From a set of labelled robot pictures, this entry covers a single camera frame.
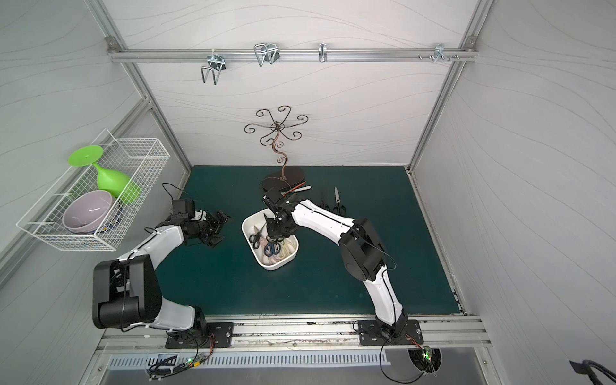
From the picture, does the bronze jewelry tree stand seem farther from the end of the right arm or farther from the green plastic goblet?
the green plastic goblet

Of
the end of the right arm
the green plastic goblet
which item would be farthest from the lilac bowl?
the end of the right arm

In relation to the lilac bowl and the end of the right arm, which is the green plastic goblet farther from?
the end of the right arm

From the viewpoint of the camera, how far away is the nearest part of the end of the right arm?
661 mm
